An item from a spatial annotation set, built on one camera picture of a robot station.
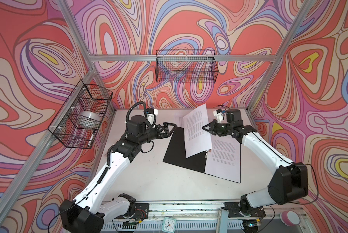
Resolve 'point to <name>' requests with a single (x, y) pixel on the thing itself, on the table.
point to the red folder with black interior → (176, 154)
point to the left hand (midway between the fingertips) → (172, 126)
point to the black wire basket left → (78, 124)
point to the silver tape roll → (90, 119)
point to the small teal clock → (168, 224)
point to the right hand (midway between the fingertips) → (204, 130)
